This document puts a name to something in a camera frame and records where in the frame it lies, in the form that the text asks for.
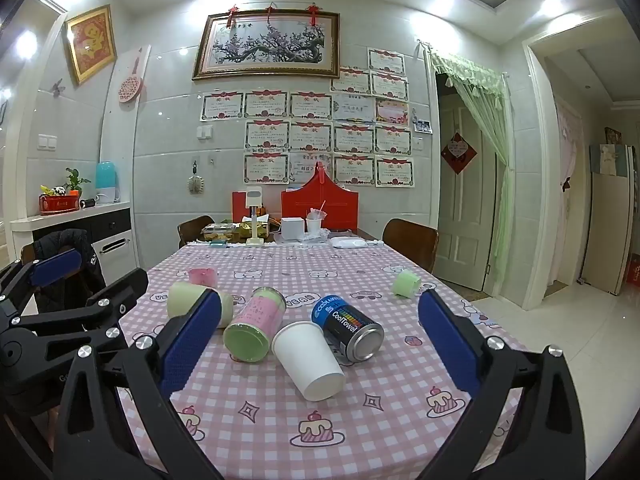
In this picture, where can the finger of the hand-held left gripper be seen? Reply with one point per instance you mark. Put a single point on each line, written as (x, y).
(55, 266)
(122, 290)

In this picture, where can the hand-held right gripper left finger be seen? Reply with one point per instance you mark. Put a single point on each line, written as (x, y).
(192, 345)

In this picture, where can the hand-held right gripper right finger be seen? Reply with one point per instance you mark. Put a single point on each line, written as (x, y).
(447, 345)

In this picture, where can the white paper cup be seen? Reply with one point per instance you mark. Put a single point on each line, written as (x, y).
(310, 365)

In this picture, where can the pale green cup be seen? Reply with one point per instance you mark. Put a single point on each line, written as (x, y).
(185, 297)

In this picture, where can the pink cup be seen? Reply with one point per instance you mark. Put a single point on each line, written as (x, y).
(202, 277)

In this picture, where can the small green cup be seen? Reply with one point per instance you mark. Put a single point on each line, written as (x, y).
(406, 284)

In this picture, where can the white cup with straws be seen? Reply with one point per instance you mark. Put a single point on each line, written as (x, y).
(315, 225)

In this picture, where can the black jacket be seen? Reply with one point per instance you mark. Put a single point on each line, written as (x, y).
(92, 260)

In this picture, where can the white sideboard cabinet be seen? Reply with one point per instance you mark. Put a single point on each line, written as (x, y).
(112, 240)

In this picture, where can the red tin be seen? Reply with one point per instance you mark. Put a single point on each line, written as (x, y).
(57, 205)

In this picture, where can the pink can, green lid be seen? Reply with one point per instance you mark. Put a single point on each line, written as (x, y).
(252, 325)

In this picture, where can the pink checked tablecloth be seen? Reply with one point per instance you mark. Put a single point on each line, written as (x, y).
(250, 410)

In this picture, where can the potted green plant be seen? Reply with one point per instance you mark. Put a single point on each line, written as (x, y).
(75, 180)

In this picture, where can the brown wooden chair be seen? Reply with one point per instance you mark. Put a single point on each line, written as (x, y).
(190, 232)
(410, 242)

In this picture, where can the blue humidifier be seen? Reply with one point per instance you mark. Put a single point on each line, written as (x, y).
(106, 180)

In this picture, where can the black and blue can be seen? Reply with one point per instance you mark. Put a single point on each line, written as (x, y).
(345, 327)

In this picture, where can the clear food container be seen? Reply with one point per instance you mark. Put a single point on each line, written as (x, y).
(219, 232)

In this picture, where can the white door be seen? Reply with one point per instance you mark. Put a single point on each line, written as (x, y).
(465, 220)

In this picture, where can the gold wrapped package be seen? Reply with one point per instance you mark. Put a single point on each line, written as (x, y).
(245, 227)

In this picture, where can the hanging brush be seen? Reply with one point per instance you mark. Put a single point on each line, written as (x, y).
(195, 182)

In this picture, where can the white flat pouch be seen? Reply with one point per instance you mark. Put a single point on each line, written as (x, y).
(348, 243)

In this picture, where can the white square box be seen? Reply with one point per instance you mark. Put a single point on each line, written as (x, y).
(292, 230)

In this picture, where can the white desk lamp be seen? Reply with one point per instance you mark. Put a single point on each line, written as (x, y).
(255, 200)

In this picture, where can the red gift bag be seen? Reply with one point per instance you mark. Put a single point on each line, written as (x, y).
(340, 210)

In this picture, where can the red diamond door decoration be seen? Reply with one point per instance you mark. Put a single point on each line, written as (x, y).
(458, 152)

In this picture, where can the pink hanging ornament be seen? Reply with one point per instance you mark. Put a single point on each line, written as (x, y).
(131, 85)

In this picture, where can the white refrigerator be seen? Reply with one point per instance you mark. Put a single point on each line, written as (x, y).
(607, 220)

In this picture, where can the small photo strip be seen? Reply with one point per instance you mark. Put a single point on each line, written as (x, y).
(423, 126)

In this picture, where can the green lace curtain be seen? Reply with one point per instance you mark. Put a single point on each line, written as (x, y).
(492, 125)

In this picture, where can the gold framed picture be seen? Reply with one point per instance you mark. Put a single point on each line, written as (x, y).
(91, 42)

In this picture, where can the framed blossom painting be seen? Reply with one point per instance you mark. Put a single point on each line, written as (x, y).
(265, 45)

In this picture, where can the white wall switch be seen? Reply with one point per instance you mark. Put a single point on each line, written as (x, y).
(48, 142)

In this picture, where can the white wall socket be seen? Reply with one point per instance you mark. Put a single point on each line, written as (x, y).
(205, 132)

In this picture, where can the wall of certificates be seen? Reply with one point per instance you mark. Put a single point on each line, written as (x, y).
(310, 135)

